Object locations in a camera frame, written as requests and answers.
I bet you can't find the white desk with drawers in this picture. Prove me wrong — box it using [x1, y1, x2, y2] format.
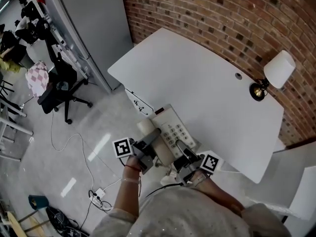
[107, 27, 285, 184]

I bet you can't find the white wrist band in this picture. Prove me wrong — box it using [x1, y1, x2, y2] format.
[191, 171, 207, 187]

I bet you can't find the white shade table lamp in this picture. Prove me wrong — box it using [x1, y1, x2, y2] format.
[248, 49, 296, 102]

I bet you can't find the white power strip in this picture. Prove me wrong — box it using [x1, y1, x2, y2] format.
[88, 188, 107, 202]

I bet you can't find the pink checked cloth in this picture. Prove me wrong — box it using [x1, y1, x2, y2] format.
[25, 60, 49, 98]

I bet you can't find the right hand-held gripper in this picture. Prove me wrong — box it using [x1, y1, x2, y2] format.
[172, 139, 220, 187]

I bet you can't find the dark green container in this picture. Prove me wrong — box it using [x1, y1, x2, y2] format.
[28, 194, 49, 211]

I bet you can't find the white desk telephone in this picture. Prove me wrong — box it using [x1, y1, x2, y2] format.
[137, 104, 198, 177]

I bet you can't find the person's grey sweatshirt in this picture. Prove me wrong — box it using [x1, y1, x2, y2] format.
[90, 183, 292, 237]

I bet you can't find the person's left forearm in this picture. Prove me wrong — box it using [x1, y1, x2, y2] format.
[112, 156, 143, 218]

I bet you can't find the person's right forearm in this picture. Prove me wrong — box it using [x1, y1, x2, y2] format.
[190, 170, 245, 217]

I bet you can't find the black bag with cables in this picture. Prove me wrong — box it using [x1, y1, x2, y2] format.
[46, 206, 89, 237]

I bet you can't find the thick white power cable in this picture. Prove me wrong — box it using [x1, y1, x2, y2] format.
[103, 178, 123, 191]

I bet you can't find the white shelf rack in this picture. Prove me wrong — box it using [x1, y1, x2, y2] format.
[14, 0, 89, 80]

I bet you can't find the person's white left shoe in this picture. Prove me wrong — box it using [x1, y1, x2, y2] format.
[160, 176, 176, 186]

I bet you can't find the white drawer cabinet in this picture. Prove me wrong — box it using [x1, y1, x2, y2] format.
[246, 142, 316, 221]

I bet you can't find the thin white cable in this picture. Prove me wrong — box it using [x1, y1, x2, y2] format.
[50, 110, 96, 191]

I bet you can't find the black office chair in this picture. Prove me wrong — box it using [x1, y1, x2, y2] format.
[37, 18, 93, 125]

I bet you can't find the wooden stool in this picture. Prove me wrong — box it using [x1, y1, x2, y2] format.
[4, 210, 50, 237]

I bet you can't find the thin black cable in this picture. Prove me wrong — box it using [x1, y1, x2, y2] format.
[145, 183, 185, 198]

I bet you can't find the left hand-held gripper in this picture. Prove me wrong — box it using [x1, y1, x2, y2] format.
[112, 128, 163, 175]

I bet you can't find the small white table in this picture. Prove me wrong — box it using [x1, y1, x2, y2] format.
[0, 100, 34, 161]

